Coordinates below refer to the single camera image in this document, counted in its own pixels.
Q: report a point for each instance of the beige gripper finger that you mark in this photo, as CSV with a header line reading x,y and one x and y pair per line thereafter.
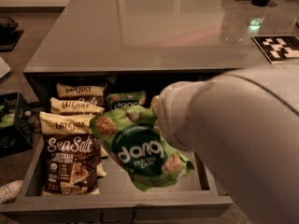
x,y
154,103

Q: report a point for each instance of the green dang chip bag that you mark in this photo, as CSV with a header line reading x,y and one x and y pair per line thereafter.
x,y
131,138
125,99

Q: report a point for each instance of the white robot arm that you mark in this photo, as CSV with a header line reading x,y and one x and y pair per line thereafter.
x,y
244,125

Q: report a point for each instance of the rear Late July tortilla bag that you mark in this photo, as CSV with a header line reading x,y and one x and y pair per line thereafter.
x,y
85,93

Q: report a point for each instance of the late july tortilla bag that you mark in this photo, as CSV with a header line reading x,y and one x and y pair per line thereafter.
x,y
69,154
70,107
85,93

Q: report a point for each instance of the grey counter cabinet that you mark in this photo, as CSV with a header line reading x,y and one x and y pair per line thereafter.
x,y
151,42

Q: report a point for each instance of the middle Late July tortilla bag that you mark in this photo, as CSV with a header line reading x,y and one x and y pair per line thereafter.
x,y
70,107

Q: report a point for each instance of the open grey top drawer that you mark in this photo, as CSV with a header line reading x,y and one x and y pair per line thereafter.
x,y
194,195

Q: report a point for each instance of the front Late July tortilla bag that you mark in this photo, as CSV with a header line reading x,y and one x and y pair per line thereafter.
x,y
69,154

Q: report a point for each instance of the black white fiducial marker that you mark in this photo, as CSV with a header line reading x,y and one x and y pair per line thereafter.
x,y
278,48

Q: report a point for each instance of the black plastic crate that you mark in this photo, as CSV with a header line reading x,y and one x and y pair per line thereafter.
x,y
15,132

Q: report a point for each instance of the dark object on mat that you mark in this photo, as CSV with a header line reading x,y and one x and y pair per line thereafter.
x,y
10,34

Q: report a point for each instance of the white shoe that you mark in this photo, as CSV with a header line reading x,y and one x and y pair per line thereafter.
x,y
10,191

